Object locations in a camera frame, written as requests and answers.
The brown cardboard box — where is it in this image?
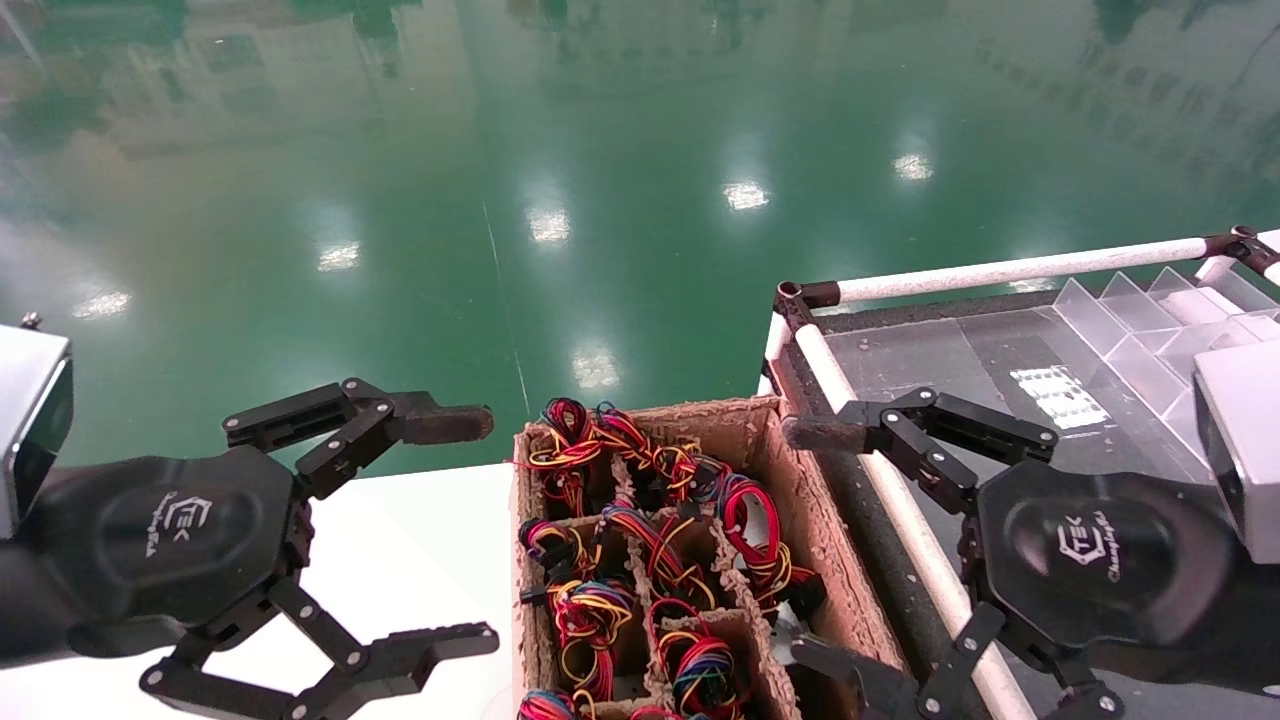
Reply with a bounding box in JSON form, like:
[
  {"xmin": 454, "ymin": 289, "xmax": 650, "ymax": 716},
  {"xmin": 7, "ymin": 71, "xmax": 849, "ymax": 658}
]
[{"xmin": 508, "ymin": 395, "xmax": 931, "ymax": 720}]

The clear acrylic divider tray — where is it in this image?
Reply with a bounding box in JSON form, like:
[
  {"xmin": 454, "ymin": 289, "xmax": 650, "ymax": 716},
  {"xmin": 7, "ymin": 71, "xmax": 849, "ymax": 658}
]
[{"xmin": 1050, "ymin": 265, "xmax": 1280, "ymax": 491}]

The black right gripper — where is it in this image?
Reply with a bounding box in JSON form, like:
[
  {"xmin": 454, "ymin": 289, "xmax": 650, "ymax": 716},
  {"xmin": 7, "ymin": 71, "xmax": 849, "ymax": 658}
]
[{"xmin": 783, "ymin": 387, "xmax": 1239, "ymax": 720}]

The long white frame pipe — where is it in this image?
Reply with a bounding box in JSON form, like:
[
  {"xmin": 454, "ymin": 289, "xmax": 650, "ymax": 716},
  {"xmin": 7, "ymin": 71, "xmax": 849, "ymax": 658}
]
[
  {"xmin": 838, "ymin": 236, "xmax": 1211, "ymax": 304},
  {"xmin": 795, "ymin": 322, "xmax": 1036, "ymax": 720}
]

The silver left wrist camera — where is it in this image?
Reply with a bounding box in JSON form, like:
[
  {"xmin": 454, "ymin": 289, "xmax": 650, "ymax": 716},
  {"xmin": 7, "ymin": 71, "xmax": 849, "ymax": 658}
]
[{"xmin": 0, "ymin": 312, "xmax": 75, "ymax": 541}]

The cardboard divider grid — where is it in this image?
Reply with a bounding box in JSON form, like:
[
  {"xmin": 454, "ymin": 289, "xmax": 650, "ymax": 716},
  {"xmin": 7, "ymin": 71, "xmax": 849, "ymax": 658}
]
[{"xmin": 515, "ymin": 425, "xmax": 801, "ymax": 720}]

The black pipe corner connector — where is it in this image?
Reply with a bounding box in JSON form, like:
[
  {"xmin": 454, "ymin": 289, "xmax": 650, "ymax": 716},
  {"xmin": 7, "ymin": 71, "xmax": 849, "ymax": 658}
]
[
  {"xmin": 1203, "ymin": 225, "xmax": 1279, "ymax": 276},
  {"xmin": 775, "ymin": 280, "xmax": 843, "ymax": 333}
]

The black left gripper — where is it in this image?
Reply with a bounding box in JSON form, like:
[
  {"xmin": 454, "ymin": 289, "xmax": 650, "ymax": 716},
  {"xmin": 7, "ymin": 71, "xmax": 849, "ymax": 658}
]
[{"xmin": 38, "ymin": 377, "xmax": 501, "ymax": 720}]

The silver power supply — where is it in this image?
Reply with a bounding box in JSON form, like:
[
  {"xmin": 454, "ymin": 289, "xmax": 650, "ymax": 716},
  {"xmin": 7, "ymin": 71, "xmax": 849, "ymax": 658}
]
[{"xmin": 718, "ymin": 472, "xmax": 829, "ymax": 656}]

